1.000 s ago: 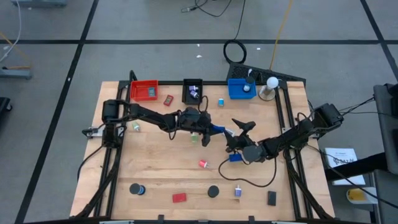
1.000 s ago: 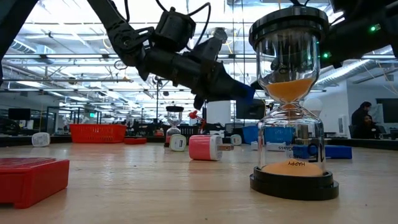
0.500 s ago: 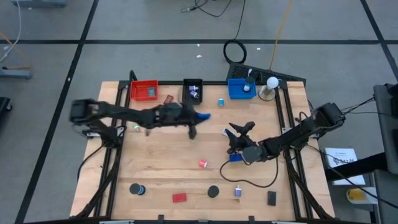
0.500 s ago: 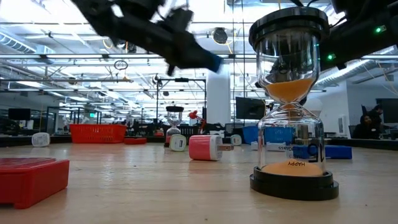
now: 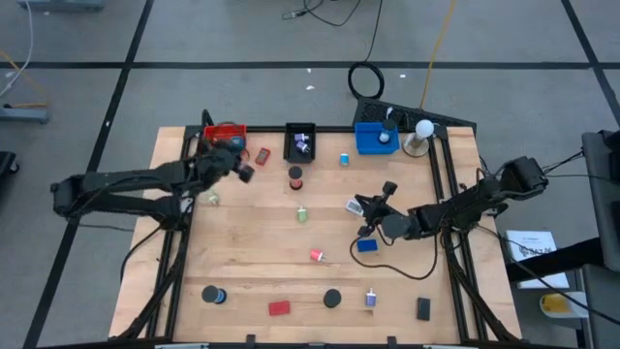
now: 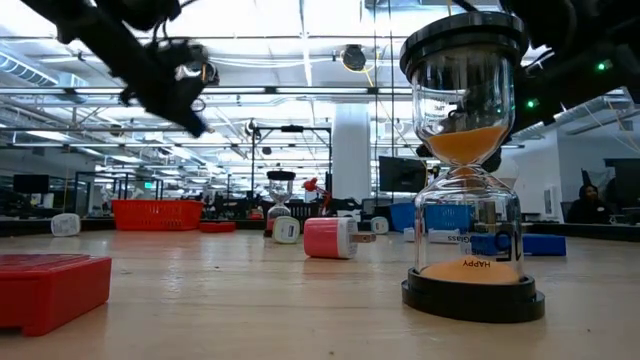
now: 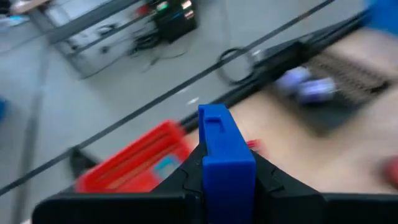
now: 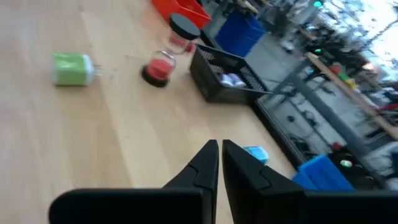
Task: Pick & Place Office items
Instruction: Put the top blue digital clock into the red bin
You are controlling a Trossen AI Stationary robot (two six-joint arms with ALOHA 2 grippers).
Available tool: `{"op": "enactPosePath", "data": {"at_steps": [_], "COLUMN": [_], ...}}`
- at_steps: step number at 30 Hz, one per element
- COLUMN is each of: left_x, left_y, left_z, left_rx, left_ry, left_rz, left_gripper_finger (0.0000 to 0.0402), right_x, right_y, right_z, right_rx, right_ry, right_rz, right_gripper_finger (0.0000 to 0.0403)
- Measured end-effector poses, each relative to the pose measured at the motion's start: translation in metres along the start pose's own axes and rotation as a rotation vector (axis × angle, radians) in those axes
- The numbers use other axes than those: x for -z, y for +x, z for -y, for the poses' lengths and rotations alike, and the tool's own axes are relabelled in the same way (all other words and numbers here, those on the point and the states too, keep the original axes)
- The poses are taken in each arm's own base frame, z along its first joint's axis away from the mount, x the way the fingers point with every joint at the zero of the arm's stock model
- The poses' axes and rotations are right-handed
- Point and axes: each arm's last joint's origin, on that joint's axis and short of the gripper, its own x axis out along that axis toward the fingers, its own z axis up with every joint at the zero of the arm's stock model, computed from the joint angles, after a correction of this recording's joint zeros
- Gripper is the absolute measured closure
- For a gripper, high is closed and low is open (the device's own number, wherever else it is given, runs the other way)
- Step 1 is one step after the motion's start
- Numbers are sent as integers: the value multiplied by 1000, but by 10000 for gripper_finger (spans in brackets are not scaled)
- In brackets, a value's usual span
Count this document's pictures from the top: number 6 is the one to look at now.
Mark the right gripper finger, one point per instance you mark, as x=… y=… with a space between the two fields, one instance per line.
x=492 y=161

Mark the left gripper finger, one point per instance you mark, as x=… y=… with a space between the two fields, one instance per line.
x=192 y=117

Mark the blue rectangular box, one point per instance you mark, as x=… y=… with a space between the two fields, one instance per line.
x=545 y=245

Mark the hourglass with red sand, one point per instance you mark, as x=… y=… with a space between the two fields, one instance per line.
x=281 y=175

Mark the white case with screen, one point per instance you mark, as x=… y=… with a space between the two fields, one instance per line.
x=407 y=235

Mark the hourglass with orange sand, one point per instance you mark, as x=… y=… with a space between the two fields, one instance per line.
x=472 y=300

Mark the green wall charger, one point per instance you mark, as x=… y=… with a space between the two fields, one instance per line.
x=286 y=231

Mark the purple wall charger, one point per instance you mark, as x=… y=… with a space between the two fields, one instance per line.
x=65 y=225

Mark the pink wall charger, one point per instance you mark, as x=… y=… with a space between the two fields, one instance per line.
x=325 y=237

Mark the red rectangular box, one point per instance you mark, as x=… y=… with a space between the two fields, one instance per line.
x=50 y=290

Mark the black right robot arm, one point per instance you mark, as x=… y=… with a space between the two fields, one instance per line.
x=575 y=30

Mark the black computer monitor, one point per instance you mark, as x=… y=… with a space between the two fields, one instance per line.
x=395 y=175
x=30 y=184
x=625 y=177

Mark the red plastic basket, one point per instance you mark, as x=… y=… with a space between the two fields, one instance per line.
x=155 y=215

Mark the blue plastic basket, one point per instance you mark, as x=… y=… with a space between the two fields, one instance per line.
x=400 y=217

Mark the person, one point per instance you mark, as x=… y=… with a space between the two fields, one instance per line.
x=590 y=210

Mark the red articulated desk lamp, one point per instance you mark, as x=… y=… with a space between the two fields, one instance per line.
x=312 y=186

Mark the white square pillar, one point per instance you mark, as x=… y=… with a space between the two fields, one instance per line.
x=350 y=150

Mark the black metal rack frame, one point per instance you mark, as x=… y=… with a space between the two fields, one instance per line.
x=85 y=173

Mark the black aluminium table frame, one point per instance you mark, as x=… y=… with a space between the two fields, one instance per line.
x=25 y=227

